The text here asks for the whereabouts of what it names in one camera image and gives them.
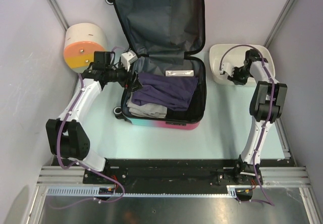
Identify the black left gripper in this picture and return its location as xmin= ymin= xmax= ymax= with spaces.
xmin=106 ymin=60 xmax=144 ymax=93

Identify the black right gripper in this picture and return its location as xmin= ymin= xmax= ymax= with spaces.
xmin=228 ymin=67 xmax=252 ymax=86

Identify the white rectangular plastic basin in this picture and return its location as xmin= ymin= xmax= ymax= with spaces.
xmin=209 ymin=44 xmax=276 ymax=86

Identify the grey garment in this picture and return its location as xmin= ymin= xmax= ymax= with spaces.
xmin=127 ymin=97 xmax=168 ymax=119

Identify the purple garment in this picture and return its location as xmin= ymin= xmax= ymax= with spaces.
xmin=132 ymin=73 xmax=198 ymax=111

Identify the pink and teal kids suitcase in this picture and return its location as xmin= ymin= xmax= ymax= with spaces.
xmin=105 ymin=0 xmax=207 ymax=130

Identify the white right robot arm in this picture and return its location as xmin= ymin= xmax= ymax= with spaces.
xmin=228 ymin=45 xmax=288 ymax=184

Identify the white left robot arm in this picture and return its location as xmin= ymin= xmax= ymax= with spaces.
xmin=45 ymin=50 xmax=138 ymax=184

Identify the cream and orange drawer box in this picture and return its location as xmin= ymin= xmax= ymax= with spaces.
xmin=63 ymin=23 xmax=108 ymax=73

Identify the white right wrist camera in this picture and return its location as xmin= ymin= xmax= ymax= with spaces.
xmin=219 ymin=62 xmax=235 ymax=77

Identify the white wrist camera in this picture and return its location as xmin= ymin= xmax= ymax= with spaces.
xmin=219 ymin=62 xmax=235 ymax=77
xmin=120 ymin=50 xmax=138 ymax=72

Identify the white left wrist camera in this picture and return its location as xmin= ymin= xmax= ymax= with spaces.
xmin=120 ymin=50 xmax=138 ymax=72

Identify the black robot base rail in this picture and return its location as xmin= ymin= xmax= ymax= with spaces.
xmin=51 ymin=158 xmax=296 ymax=187

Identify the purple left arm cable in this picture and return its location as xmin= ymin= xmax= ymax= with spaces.
xmin=46 ymin=45 xmax=126 ymax=209

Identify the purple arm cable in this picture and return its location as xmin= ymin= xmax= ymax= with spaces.
xmin=46 ymin=45 xmax=126 ymax=209
xmin=219 ymin=44 xmax=276 ymax=207

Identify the white slotted cable duct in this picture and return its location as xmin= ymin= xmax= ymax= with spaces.
xmin=47 ymin=186 xmax=254 ymax=198

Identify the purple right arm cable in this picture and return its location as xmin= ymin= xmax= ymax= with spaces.
xmin=219 ymin=44 xmax=276 ymax=207

